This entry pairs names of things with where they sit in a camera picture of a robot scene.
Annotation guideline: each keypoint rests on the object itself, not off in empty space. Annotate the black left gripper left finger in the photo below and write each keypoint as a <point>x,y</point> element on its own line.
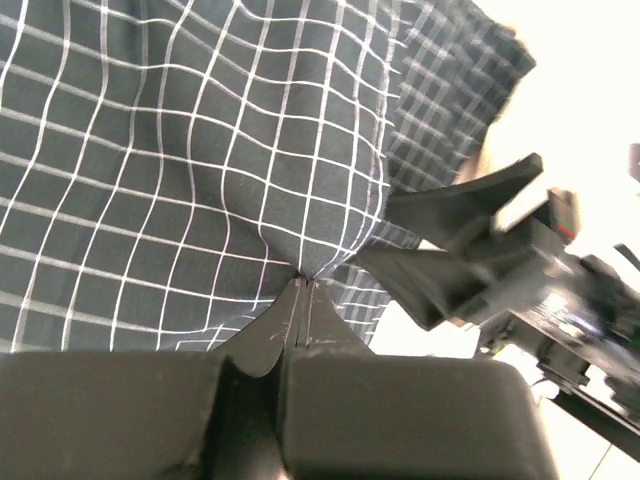
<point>255,350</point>

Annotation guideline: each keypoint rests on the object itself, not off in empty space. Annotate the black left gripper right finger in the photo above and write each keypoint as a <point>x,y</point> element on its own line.
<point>321,327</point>

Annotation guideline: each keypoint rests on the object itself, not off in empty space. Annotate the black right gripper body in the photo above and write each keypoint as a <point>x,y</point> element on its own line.
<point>580,303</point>

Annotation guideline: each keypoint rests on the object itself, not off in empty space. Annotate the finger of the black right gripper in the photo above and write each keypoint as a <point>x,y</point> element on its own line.
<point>429,284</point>
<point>451,217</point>

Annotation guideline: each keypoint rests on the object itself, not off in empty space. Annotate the dark checked pillowcase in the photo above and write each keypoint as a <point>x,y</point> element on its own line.
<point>168,166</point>

